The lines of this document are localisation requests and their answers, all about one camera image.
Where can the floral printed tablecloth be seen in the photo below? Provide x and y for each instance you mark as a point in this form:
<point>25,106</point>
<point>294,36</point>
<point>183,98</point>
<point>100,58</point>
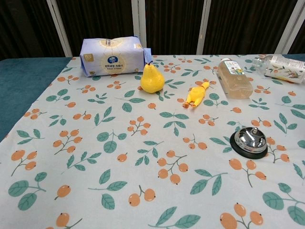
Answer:
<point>133,148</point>

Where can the silver call bell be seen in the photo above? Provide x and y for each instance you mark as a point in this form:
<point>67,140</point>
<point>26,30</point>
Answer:
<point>249,141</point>

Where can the yellow pear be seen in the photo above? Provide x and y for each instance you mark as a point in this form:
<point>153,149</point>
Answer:
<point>151,80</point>

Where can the yellow rubber chicken toy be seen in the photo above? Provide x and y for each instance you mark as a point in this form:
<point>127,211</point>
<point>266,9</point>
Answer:
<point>197,93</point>

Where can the purple tissue pack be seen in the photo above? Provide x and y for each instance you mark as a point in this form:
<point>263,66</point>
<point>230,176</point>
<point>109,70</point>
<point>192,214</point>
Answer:
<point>112,58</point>

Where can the clear bottle with pale drink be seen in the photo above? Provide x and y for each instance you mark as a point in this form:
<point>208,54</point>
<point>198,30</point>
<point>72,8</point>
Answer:
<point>234,78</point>

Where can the empty clear bottle floral label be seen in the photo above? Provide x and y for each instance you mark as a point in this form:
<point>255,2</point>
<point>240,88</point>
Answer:
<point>284,68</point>

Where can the white folding screen frame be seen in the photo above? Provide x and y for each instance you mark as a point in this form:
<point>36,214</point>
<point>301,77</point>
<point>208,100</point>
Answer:
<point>139,21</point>

